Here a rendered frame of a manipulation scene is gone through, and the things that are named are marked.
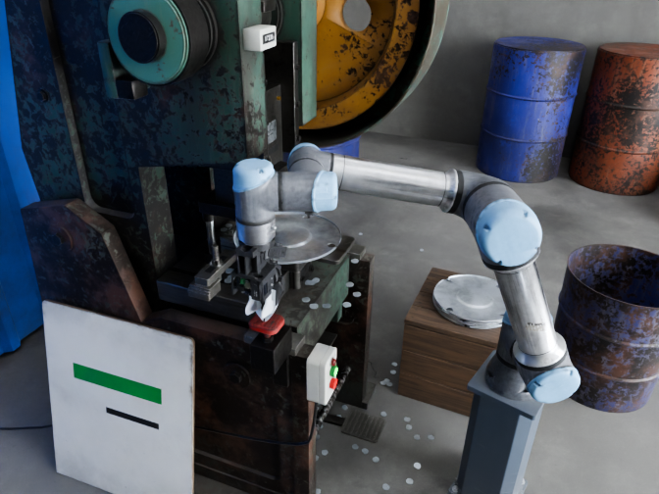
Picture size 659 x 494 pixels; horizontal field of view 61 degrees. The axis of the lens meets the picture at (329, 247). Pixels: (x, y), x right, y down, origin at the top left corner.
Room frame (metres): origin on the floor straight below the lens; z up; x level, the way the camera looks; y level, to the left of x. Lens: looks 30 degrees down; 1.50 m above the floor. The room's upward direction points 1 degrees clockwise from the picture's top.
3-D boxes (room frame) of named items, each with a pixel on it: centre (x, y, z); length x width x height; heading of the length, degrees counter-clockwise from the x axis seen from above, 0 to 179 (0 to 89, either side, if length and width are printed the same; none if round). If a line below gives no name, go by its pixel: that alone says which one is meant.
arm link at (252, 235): (0.95, 0.14, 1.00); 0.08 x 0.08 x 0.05
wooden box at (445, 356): (1.63, -0.52, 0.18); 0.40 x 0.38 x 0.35; 67
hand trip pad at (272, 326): (0.98, 0.14, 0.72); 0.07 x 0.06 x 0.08; 69
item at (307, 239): (1.32, 0.11, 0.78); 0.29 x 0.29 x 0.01
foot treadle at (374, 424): (1.32, 0.11, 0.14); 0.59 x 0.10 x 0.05; 69
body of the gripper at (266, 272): (0.95, 0.15, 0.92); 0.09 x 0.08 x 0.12; 159
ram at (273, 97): (1.35, 0.19, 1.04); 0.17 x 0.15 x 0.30; 69
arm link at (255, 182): (0.96, 0.14, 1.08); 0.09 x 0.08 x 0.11; 94
